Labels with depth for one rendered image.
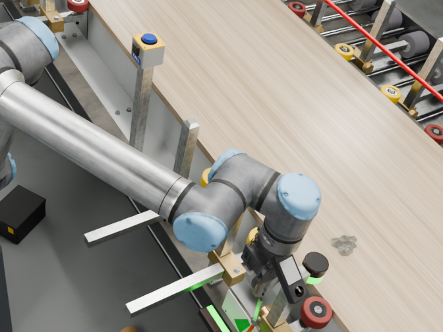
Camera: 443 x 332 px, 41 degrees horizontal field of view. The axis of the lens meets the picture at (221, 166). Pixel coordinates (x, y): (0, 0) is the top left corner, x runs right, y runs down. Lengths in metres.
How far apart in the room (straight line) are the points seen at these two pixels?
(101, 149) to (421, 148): 1.33
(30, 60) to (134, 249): 1.49
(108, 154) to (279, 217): 0.35
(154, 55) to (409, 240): 0.93
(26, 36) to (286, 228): 0.68
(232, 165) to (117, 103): 1.28
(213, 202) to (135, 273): 1.56
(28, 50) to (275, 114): 0.99
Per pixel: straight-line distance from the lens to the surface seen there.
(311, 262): 1.40
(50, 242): 2.69
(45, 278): 2.58
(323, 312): 1.59
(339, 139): 2.05
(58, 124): 1.17
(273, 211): 1.14
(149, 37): 1.69
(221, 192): 1.09
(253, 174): 1.14
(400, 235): 1.85
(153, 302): 1.55
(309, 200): 1.13
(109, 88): 2.45
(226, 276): 1.64
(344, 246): 1.73
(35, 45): 1.35
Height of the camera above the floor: 2.19
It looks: 45 degrees down
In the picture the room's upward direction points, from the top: 16 degrees clockwise
